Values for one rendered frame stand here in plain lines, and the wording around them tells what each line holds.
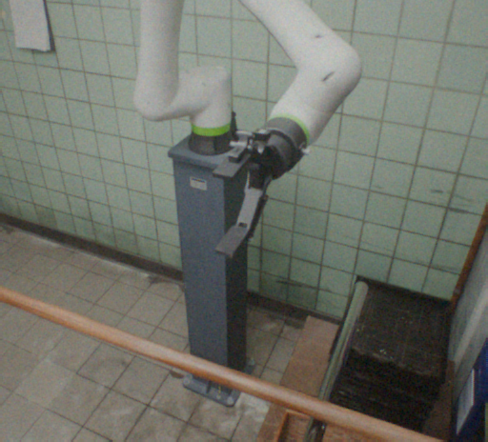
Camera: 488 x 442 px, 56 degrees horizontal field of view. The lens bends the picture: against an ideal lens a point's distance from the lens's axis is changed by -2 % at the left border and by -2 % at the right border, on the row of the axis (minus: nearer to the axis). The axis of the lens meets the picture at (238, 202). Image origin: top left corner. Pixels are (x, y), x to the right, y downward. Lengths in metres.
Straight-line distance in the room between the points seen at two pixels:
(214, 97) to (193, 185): 0.30
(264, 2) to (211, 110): 0.47
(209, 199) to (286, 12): 0.72
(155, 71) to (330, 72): 0.53
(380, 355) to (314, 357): 0.42
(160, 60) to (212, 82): 0.19
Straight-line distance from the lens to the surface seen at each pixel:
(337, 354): 0.90
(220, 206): 1.47
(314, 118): 0.89
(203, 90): 1.34
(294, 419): 1.36
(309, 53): 0.88
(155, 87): 1.26
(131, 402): 2.27
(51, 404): 2.36
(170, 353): 0.86
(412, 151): 1.84
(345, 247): 2.13
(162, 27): 1.16
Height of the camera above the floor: 1.88
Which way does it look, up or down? 34 degrees down
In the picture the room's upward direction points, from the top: straight up
